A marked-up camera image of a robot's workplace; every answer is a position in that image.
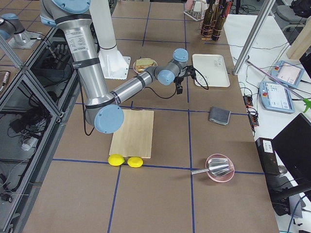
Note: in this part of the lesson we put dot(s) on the teach pendant near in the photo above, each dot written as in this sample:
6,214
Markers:
275,97

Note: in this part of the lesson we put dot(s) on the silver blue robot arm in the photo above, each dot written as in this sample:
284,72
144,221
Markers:
89,33

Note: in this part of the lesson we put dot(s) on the bread slice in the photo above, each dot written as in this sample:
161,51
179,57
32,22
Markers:
145,62
140,69

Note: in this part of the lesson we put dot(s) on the metal scoop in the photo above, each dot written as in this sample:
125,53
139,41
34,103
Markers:
217,167

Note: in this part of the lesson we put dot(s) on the copper wire bottle rack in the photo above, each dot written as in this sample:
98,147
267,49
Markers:
211,31

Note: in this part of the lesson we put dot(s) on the yellow lemon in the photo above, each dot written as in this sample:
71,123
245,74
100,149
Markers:
116,159
135,162

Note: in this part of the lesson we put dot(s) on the bread slice top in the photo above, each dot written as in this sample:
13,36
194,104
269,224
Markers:
145,62

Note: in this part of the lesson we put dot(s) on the dark wine bottle upper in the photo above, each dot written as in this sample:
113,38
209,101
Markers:
207,18

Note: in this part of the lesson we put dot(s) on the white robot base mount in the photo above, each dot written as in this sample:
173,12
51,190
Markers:
114,64

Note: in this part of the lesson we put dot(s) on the dark wine bottle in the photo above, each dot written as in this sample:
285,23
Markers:
207,18
219,21

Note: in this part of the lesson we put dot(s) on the teach pendant far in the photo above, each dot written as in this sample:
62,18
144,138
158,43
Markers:
287,73

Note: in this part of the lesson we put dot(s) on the cream bear tray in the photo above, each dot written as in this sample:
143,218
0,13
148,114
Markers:
213,70

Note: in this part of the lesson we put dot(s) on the teach pendant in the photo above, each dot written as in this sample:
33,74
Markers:
287,73
275,97

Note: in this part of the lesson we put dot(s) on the grey folded cloth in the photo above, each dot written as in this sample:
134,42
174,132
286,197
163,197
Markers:
219,115

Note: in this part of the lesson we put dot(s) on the dark wine bottle lower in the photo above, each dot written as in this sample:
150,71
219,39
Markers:
219,21

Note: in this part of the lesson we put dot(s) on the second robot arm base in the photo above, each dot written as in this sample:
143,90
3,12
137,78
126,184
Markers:
14,32

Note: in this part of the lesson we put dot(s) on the pink bowl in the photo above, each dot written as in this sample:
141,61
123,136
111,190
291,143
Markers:
224,178

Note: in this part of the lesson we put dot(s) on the wooden cutting board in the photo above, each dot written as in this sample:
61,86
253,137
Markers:
134,137

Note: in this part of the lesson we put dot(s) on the white round plate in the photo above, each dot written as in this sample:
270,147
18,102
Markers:
134,64

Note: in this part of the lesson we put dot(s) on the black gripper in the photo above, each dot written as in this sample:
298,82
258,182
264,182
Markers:
179,83

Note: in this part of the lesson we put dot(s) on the black monitor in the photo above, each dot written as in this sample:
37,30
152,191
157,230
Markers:
293,146

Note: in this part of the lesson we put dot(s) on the bread slice in plate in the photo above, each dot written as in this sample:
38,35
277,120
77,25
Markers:
140,69

